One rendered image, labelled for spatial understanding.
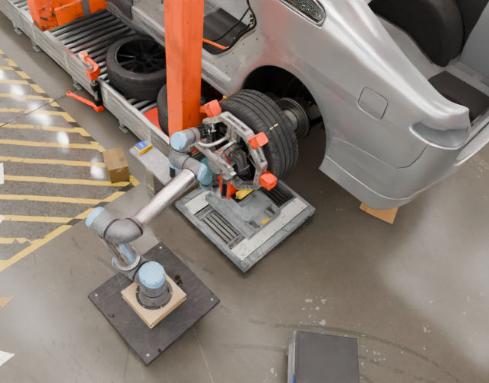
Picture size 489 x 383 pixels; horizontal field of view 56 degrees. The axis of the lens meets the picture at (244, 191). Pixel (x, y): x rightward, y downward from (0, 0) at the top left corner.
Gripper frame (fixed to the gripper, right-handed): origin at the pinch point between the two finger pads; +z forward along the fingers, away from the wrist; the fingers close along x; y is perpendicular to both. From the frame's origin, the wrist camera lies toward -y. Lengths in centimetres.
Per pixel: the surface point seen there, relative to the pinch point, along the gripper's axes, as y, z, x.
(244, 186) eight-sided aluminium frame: -4, 24, -45
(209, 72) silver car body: -39, 69, 36
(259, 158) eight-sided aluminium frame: 18.3, 15.1, -26.2
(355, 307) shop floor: 38, 59, -156
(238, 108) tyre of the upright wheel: 12.6, 15.5, 6.9
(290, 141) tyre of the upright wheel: 34, 31, -22
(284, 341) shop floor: 3, 9, -155
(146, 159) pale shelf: -82, 20, -13
